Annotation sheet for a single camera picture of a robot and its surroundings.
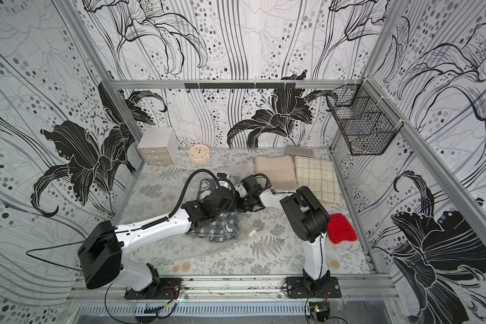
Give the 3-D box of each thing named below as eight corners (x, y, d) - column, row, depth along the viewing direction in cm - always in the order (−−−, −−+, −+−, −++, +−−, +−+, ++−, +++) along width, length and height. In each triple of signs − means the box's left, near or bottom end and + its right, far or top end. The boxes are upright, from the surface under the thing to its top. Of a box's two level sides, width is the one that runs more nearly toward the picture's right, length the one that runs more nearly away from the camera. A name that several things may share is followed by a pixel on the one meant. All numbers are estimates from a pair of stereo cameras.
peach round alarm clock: (188, 164, 114) (186, 160, 112) (191, 148, 122) (190, 144, 119) (208, 163, 114) (207, 160, 111) (211, 148, 122) (210, 144, 119)
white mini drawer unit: (145, 166, 114) (134, 149, 103) (154, 144, 125) (145, 127, 114) (174, 166, 114) (167, 149, 103) (181, 144, 125) (175, 127, 114)
